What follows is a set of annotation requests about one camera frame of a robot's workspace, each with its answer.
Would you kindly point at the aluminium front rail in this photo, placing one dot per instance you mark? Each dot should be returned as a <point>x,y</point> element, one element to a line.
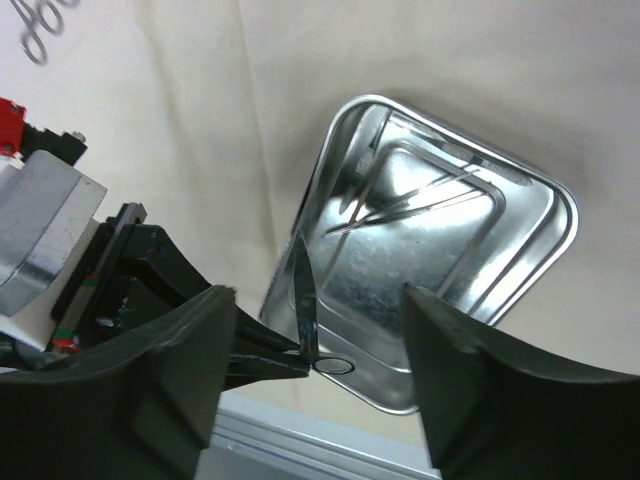
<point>253,439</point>

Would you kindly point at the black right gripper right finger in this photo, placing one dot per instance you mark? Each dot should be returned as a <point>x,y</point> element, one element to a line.
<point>495,407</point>

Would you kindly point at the steel surgical forceps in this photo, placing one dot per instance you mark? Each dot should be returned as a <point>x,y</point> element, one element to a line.
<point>305,301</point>

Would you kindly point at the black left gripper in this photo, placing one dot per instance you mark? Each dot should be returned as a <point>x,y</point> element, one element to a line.
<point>149,254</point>

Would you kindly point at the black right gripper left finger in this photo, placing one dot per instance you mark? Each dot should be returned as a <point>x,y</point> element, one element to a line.
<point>139,406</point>

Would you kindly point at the stainless steel instrument tray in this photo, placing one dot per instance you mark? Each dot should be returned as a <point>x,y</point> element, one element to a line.
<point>479,243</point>

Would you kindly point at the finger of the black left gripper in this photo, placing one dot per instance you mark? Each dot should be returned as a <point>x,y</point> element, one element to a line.
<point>267,366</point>

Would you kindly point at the beige cloth wrap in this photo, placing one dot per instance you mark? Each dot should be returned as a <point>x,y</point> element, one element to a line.
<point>211,114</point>

